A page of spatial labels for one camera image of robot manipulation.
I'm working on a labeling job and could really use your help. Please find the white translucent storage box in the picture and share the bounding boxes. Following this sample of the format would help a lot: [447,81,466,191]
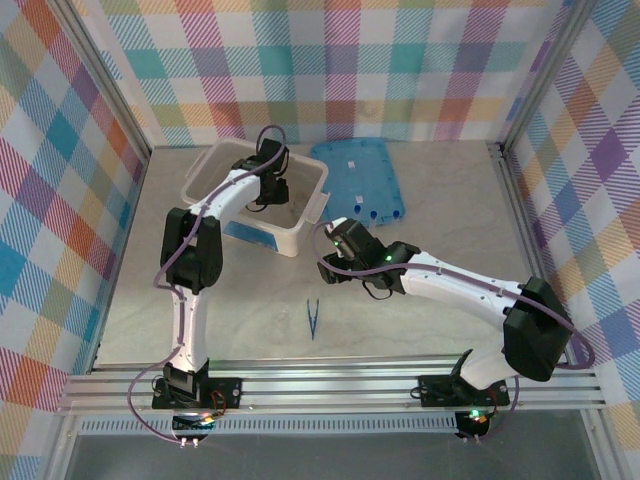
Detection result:
[180,138,333,259]

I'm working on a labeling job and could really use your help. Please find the blue plastic tweezers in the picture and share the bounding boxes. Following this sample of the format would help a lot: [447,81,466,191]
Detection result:
[304,297,322,343]

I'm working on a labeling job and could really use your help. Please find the plaid backdrop cloth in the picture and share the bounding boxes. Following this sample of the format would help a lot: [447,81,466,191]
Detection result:
[69,0,582,149]
[501,0,640,480]
[0,0,151,480]

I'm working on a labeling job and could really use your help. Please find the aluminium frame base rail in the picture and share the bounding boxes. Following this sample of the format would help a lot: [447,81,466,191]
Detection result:
[58,355,607,415]

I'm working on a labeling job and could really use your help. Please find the aluminium side rail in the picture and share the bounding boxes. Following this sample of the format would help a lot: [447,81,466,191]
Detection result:
[86,146,154,376]
[484,140,576,369]

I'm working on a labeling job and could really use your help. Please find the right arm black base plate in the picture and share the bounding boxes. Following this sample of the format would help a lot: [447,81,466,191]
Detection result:
[416,373,512,408]

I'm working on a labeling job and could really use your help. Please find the slotted grey cable duct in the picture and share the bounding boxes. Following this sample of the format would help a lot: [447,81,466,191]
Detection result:
[76,415,462,438]

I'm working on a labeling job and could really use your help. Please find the aluminium frame post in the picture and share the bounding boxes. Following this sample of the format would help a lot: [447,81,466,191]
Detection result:
[49,0,154,161]
[496,0,594,157]

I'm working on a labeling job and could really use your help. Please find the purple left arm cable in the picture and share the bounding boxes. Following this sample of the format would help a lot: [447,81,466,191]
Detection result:
[127,124,292,444]

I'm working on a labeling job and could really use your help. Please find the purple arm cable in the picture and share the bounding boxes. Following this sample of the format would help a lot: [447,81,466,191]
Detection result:
[127,124,292,444]
[312,219,597,444]

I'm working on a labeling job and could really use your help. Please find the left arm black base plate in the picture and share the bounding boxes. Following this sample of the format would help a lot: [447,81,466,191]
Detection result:
[151,376,244,410]

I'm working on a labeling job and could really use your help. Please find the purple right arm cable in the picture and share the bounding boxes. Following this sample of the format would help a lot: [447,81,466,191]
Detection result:
[312,219,597,444]

